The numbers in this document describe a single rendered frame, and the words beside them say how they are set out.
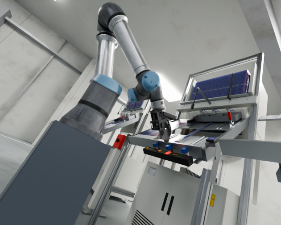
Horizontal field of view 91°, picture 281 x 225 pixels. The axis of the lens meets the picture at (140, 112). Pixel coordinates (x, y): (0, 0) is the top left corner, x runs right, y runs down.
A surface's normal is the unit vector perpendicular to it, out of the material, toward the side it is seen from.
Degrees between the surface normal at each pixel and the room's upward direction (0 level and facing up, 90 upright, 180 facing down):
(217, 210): 90
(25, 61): 90
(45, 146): 90
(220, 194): 90
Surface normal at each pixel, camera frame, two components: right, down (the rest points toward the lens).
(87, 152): 0.58, -0.07
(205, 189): -0.70, -0.51
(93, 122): 0.76, -0.26
